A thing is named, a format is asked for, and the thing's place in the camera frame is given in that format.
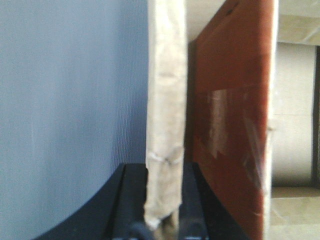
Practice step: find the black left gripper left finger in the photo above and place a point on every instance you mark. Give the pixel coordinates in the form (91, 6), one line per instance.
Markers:
(115, 212)

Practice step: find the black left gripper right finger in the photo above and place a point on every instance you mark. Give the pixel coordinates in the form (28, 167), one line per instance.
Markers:
(201, 215)

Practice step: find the cardboard box red print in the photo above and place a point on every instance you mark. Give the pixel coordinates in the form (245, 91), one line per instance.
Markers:
(233, 91)

